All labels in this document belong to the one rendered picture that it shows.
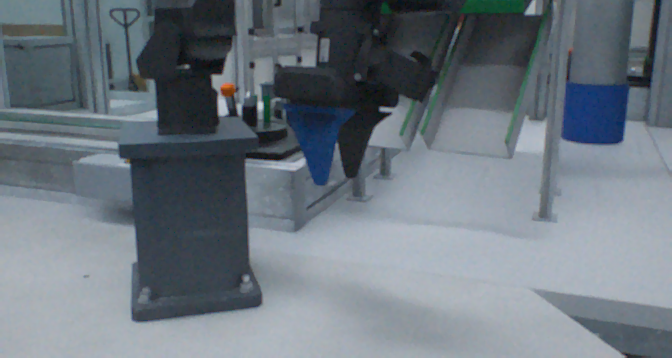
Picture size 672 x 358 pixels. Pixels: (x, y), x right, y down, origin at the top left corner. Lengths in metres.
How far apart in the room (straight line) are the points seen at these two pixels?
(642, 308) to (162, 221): 0.56
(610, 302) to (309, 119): 0.46
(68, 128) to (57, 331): 0.86
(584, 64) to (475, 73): 0.75
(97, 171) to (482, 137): 0.60
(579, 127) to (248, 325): 1.25
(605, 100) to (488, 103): 0.79
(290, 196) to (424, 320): 0.34
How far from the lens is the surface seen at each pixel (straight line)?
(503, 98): 1.03
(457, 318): 0.76
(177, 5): 0.71
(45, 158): 1.26
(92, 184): 1.10
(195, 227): 0.73
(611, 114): 1.80
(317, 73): 0.52
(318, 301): 0.78
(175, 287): 0.76
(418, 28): 1.15
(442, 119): 1.03
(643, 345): 0.89
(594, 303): 0.86
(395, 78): 0.57
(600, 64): 1.78
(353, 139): 0.65
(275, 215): 1.02
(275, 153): 1.05
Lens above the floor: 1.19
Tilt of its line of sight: 14 degrees down
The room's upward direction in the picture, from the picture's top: straight up
